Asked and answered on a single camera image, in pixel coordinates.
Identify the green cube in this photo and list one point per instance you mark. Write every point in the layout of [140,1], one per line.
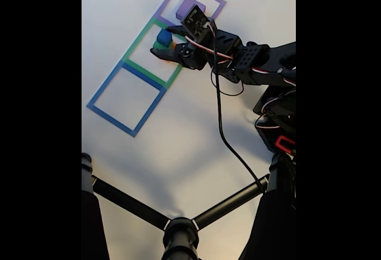
[157,45]

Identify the red clamp part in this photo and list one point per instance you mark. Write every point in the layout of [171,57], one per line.
[278,142]

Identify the small blue cube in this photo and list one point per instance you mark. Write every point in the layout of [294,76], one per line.
[164,37]

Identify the blue tape square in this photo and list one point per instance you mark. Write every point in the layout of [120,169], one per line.
[110,120]

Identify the green tape square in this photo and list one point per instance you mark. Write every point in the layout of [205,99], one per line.
[140,38]

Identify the black tripod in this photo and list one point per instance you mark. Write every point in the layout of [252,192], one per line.
[180,236]

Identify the gripper camera circuit board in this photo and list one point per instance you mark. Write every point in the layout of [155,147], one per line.
[198,23]

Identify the purple block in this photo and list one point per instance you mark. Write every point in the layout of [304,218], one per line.
[186,5]

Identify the orange block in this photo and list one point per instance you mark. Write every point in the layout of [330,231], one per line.
[173,45]

